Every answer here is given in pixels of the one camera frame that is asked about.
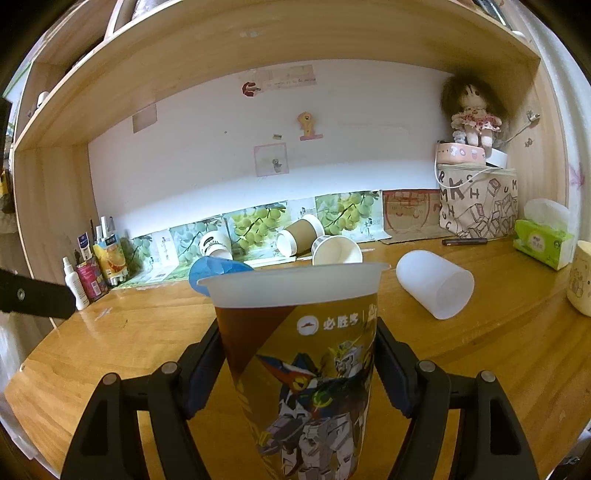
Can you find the pink box under doll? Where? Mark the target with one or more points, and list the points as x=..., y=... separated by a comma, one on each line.
x=458, y=153

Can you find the white spray bottle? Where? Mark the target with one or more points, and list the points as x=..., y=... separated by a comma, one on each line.
x=74, y=283

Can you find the striped white paper cup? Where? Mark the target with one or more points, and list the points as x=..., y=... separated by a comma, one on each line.
x=338, y=249

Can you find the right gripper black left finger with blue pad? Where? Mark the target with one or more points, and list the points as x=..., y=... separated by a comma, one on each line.
x=176, y=392

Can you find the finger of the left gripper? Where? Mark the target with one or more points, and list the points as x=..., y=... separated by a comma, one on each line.
x=28, y=296

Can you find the pink can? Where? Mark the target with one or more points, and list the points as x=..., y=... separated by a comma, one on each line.
x=92, y=279

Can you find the white floral curtain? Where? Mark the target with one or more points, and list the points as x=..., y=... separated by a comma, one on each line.
x=572, y=91

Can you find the white round device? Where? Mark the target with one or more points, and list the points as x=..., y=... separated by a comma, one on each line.
x=496, y=158

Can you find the wooden desk shelf unit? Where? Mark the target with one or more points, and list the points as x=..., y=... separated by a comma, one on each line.
x=153, y=129

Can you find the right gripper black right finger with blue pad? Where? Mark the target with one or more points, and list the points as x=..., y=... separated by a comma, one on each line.
x=421, y=391

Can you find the brown sleeved paper cup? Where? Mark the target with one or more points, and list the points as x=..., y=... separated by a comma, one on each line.
x=297, y=238

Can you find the brown haired rag doll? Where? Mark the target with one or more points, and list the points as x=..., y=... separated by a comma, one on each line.
x=475, y=111

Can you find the white translucent plastic cup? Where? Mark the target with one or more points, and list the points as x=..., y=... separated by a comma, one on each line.
x=439, y=285

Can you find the cream ceramic mug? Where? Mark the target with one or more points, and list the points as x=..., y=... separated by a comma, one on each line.
x=579, y=284

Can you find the blue plastic cup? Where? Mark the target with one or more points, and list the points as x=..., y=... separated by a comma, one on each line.
x=208, y=266

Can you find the green tissue box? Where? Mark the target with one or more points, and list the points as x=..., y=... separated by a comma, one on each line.
x=543, y=233

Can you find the black pen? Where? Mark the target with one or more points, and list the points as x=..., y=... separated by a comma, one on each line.
x=464, y=241

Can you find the white printed paper cup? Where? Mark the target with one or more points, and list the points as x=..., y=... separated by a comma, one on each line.
x=216, y=244

